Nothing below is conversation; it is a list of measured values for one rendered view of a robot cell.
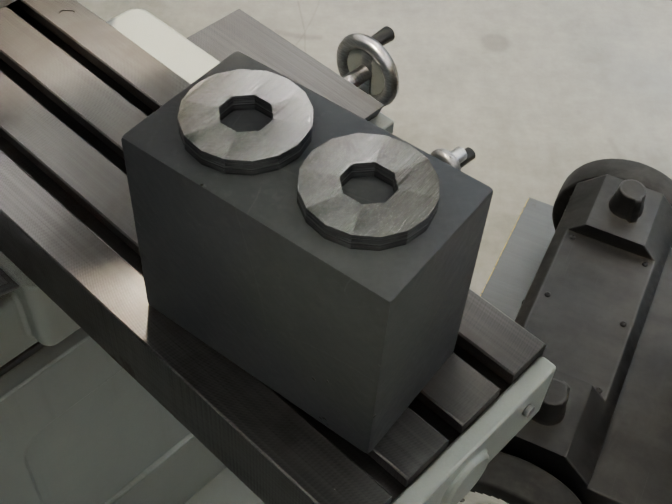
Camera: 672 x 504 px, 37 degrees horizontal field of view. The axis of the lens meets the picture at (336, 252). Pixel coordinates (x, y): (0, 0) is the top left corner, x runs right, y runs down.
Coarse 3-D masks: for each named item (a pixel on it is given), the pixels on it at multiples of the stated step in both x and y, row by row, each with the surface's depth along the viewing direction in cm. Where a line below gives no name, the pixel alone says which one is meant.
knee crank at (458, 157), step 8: (432, 152) 150; (440, 152) 149; (448, 152) 149; (456, 152) 151; (464, 152) 152; (472, 152) 154; (448, 160) 148; (456, 160) 149; (464, 160) 154; (456, 168) 149
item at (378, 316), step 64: (256, 64) 71; (192, 128) 64; (256, 128) 66; (320, 128) 67; (192, 192) 64; (256, 192) 63; (320, 192) 61; (384, 192) 63; (448, 192) 64; (192, 256) 70; (256, 256) 64; (320, 256) 60; (384, 256) 60; (448, 256) 63; (192, 320) 76; (256, 320) 70; (320, 320) 64; (384, 320) 59; (448, 320) 71; (320, 384) 69; (384, 384) 66
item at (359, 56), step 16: (384, 32) 143; (352, 48) 144; (368, 48) 141; (384, 48) 141; (352, 64) 147; (368, 64) 144; (384, 64) 141; (352, 80) 143; (368, 80) 146; (384, 80) 143; (384, 96) 144
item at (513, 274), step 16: (528, 208) 162; (544, 208) 163; (528, 224) 160; (544, 224) 160; (512, 240) 158; (528, 240) 158; (544, 240) 158; (512, 256) 156; (528, 256) 156; (496, 272) 153; (512, 272) 154; (528, 272) 154; (496, 288) 151; (512, 288) 152; (528, 288) 152; (496, 304) 149; (512, 304) 150
